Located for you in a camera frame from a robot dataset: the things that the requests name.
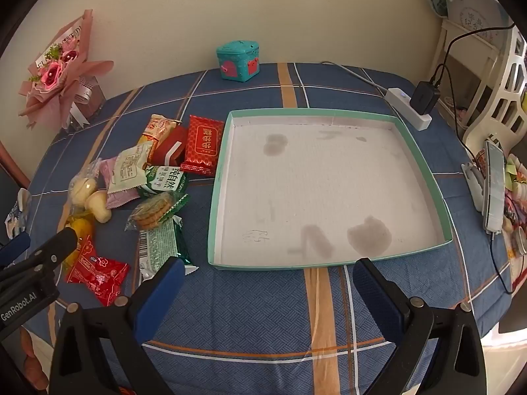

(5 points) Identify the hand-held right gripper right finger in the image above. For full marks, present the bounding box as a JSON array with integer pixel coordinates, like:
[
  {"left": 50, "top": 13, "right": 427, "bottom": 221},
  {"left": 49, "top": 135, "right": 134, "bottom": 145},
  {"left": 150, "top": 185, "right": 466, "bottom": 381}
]
[{"left": 352, "top": 257, "right": 483, "bottom": 395}]

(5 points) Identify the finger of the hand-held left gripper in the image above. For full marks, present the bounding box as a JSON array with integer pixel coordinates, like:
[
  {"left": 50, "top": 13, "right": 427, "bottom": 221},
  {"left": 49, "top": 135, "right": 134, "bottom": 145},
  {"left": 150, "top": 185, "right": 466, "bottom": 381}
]
[
  {"left": 0, "top": 229, "right": 81, "bottom": 293},
  {"left": 0, "top": 232, "right": 31, "bottom": 268}
]

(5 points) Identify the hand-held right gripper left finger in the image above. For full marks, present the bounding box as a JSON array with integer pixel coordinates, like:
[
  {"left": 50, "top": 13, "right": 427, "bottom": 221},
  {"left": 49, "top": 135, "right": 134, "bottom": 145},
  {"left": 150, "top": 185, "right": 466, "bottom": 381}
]
[{"left": 49, "top": 256, "right": 187, "bottom": 395}]

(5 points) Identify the orange jelly cup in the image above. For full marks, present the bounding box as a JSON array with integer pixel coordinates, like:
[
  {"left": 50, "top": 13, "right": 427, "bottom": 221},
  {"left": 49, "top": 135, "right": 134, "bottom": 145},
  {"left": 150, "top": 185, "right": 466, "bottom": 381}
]
[{"left": 66, "top": 214, "right": 95, "bottom": 264}]

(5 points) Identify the green and white wafer packet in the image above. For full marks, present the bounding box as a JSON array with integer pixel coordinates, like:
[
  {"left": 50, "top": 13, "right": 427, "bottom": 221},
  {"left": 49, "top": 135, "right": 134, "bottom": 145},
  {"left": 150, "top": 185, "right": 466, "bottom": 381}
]
[{"left": 138, "top": 216, "right": 199, "bottom": 282}]

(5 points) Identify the red flower-print snack packet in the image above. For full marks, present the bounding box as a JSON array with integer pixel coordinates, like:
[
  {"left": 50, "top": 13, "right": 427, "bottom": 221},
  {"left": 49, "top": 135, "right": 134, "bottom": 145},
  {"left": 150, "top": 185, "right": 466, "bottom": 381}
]
[{"left": 65, "top": 236, "right": 130, "bottom": 307}]

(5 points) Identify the pale jelly cup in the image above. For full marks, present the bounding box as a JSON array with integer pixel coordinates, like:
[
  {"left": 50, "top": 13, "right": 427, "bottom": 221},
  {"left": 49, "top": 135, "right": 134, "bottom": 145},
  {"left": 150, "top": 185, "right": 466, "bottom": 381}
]
[
  {"left": 68, "top": 158, "right": 103, "bottom": 206},
  {"left": 84, "top": 191, "right": 112, "bottom": 224}
]

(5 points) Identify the pink snack packet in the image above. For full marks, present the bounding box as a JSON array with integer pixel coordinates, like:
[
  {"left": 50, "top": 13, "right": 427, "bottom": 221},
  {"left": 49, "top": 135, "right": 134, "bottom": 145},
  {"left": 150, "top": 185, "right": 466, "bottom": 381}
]
[{"left": 99, "top": 157, "right": 143, "bottom": 210}]

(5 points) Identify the clear round biscuit packet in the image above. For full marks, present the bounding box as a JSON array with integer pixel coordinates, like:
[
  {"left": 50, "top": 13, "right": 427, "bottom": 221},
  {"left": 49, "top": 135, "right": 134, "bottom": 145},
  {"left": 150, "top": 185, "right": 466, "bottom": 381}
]
[{"left": 125, "top": 193, "right": 190, "bottom": 231}]

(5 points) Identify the white and green snack packet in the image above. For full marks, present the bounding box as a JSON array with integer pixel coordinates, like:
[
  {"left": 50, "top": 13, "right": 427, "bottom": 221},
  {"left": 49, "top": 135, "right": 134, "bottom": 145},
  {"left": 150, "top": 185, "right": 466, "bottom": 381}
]
[{"left": 106, "top": 145, "right": 154, "bottom": 194}]

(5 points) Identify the dark green biscuit packet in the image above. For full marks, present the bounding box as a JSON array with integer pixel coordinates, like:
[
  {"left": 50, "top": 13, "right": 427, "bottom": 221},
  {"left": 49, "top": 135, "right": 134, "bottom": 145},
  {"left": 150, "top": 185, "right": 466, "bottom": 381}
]
[{"left": 136, "top": 165, "right": 188, "bottom": 198}]

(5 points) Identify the green-rimmed white tray box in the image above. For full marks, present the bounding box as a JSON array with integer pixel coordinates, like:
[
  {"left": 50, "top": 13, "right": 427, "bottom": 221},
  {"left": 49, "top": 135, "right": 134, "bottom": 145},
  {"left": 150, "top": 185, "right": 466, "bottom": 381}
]
[{"left": 207, "top": 108, "right": 454, "bottom": 271}]

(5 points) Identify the dark red snack packet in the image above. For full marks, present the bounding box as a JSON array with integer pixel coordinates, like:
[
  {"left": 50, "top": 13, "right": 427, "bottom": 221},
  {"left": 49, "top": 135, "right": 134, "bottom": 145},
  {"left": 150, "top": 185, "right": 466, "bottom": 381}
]
[{"left": 148, "top": 127, "right": 188, "bottom": 167}]

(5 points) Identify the red patterned snack packet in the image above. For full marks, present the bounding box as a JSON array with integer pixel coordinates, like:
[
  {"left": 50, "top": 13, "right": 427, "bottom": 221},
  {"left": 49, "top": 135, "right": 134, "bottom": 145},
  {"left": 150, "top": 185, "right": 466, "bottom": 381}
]
[{"left": 180, "top": 115, "right": 225, "bottom": 175}]

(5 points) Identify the yellow swiss roll packet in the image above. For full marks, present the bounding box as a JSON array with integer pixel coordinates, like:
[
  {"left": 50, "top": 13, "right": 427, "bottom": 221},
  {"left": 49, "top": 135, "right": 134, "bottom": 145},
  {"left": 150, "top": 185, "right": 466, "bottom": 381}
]
[{"left": 138, "top": 114, "right": 182, "bottom": 153}]

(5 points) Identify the blue and white snack packet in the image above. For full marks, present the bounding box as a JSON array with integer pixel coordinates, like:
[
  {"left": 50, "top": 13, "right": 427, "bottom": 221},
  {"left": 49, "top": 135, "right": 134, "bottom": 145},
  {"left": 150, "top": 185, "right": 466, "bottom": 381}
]
[{"left": 4, "top": 189, "right": 31, "bottom": 239}]

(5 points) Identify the blue plaid tablecloth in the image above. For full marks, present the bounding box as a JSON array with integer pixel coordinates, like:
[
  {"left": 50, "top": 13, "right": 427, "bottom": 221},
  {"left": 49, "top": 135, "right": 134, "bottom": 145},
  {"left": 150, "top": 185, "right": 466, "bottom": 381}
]
[{"left": 22, "top": 63, "right": 515, "bottom": 395}]

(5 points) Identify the white phone stand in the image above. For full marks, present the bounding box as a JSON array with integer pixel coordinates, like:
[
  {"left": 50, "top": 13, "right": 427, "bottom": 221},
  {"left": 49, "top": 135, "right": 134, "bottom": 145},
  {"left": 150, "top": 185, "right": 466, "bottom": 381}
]
[{"left": 460, "top": 162, "right": 486, "bottom": 212}]

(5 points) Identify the glass vase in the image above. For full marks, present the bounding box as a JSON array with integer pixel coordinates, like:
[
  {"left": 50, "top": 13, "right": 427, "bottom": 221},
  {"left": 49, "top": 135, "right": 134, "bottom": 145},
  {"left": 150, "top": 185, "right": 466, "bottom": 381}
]
[{"left": 66, "top": 78, "right": 107, "bottom": 132}]

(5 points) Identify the smartphone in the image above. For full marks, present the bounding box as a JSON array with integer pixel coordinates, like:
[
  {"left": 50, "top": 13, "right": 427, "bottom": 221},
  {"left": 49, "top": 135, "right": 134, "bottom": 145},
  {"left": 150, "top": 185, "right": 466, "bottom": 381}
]
[{"left": 483, "top": 140, "right": 505, "bottom": 233}]

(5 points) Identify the pink flower bouquet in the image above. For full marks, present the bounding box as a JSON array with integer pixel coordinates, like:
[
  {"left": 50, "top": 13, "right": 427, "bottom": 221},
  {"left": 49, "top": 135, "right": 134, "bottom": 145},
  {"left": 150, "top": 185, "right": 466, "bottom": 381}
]
[{"left": 17, "top": 8, "right": 115, "bottom": 130}]

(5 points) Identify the white power strip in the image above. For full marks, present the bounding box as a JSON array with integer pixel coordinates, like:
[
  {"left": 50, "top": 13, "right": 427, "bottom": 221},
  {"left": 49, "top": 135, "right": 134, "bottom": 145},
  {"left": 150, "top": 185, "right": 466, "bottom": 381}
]
[{"left": 385, "top": 87, "right": 432, "bottom": 131}]

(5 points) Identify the black charger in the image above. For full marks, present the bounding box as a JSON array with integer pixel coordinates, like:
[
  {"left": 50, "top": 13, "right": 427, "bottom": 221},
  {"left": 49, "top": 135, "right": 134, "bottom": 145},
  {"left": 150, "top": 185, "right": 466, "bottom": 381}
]
[{"left": 411, "top": 81, "right": 441, "bottom": 117}]

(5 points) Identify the teal toy chest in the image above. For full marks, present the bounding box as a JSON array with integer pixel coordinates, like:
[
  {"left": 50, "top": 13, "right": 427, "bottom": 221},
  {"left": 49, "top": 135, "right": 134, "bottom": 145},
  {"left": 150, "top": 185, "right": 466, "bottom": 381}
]
[{"left": 216, "top": 40, "right": 262, "bottom": 82}]

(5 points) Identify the white lattice shelf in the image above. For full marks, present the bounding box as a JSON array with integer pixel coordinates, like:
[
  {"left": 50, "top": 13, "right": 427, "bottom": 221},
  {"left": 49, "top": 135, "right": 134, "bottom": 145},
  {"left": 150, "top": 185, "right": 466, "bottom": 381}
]
[{"left": 428, "top": 16, "right": 527, "bottom": 157}]

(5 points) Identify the grey memory album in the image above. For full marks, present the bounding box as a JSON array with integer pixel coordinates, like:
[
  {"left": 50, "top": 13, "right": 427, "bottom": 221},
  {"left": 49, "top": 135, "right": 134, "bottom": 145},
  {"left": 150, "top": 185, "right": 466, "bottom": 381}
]
[{"left": 447, "top": 0, "right": 515, "bottom": 40}]

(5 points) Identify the pink wooden frame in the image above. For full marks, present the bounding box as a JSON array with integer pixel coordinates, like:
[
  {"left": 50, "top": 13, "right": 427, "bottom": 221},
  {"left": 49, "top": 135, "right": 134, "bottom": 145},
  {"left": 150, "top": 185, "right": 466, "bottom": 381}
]
[{"left": 0, "top": 140, "right": 31, "bottom": 190}]

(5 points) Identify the thin black phone cable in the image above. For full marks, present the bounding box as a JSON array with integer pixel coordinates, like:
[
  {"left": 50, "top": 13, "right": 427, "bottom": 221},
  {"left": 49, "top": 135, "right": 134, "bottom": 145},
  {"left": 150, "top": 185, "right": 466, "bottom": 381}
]
[{"left": 453, "top": 121, "right": 515, "bottom": 295}]

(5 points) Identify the white power cable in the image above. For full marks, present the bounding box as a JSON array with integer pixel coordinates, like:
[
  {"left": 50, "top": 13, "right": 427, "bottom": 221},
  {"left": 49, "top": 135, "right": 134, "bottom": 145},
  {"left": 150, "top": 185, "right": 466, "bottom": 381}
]
[{"left": 321, "top": 61, "right": 390, "bottom": 91}]

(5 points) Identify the black charger cable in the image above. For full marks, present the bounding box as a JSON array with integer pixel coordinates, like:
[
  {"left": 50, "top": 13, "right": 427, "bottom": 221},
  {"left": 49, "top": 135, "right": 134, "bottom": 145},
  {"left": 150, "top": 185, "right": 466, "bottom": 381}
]
[{"left": 428, "top": 25, "right": 515, "bottom": 87}]

